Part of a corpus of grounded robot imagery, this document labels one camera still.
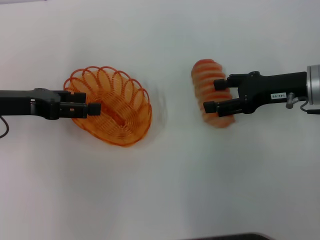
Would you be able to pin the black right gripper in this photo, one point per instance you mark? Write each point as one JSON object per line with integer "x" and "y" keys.
{"x": 265, "y": 90}

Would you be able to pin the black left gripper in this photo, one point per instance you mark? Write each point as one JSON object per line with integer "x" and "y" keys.
{"x": 25, "y": 102}

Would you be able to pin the dark rounded robot base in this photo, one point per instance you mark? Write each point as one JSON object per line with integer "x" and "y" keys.
{"x": 225, "y": 237}

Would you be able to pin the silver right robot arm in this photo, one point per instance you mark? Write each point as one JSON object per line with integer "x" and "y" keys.
{"x": 314, "y": 85}

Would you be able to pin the silver metal wrist knob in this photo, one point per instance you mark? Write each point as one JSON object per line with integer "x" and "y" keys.
{"x": 290, "y": 101}

